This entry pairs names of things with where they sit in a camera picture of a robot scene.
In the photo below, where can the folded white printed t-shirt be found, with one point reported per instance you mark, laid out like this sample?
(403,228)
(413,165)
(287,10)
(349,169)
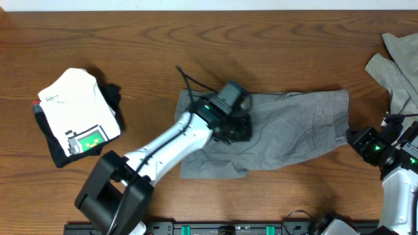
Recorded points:
(77,113)

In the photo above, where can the grey shorts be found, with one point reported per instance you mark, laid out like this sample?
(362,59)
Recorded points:
(288,128)

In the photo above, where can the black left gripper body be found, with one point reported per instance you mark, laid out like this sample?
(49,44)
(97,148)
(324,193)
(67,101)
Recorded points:
(237,129)

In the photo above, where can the beige khaki garment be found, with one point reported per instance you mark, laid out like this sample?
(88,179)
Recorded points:
(398,75)

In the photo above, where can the folded black garment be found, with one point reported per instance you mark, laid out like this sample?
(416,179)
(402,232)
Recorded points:
(111,94)

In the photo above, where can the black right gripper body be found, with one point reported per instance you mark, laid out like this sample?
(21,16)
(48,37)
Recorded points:
(371,147)

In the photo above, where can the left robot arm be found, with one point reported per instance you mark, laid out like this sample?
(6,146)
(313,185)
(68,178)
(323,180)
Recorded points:
(119,189)

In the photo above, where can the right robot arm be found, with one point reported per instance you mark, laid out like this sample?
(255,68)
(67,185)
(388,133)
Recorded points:
(399,181)

